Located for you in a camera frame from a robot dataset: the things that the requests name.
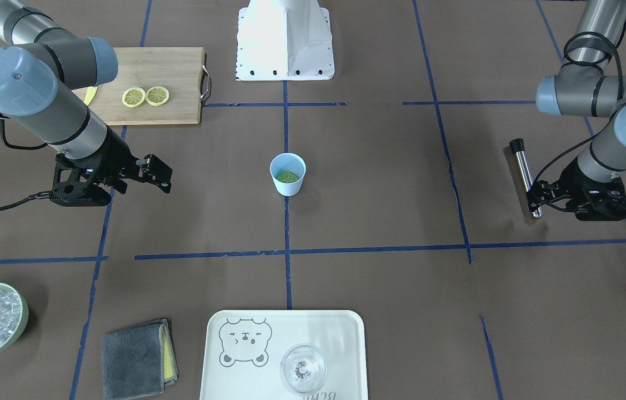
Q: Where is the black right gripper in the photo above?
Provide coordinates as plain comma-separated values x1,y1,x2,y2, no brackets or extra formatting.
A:
49,136,173,207

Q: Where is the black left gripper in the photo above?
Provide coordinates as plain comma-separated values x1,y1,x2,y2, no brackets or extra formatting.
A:
526,159,626,221

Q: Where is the steel muddler black tip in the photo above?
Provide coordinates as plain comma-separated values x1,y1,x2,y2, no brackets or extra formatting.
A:
509,138,543,220

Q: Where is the lemon slice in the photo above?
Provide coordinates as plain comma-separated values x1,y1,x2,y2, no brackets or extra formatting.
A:
121,87,146,108
275,171,300,184
145,86,171,107

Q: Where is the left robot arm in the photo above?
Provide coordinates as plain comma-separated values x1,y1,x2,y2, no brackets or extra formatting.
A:
526,1,626,221

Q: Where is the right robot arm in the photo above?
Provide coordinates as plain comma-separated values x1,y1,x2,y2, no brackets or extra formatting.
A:
0,1,172,207

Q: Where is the light blue cup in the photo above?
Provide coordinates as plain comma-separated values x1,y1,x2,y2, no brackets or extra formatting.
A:
269,152,306,197

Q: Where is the wooden cutting board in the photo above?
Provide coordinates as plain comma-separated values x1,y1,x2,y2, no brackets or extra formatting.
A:
89,47,206,126

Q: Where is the yellow plastic knife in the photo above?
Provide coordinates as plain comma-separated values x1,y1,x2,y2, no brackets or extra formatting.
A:
83,86,98,106

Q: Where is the grey folded cloth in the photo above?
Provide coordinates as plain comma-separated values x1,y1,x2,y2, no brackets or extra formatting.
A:
101,318,179,399

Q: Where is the cream bear tray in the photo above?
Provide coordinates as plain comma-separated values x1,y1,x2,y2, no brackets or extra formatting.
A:
199,311,369,399

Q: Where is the clear wine glass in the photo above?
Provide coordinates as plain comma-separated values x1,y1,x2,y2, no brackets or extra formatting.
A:
279,343,328,396

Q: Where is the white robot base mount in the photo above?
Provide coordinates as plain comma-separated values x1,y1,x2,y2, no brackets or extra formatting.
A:
235,1,335,82

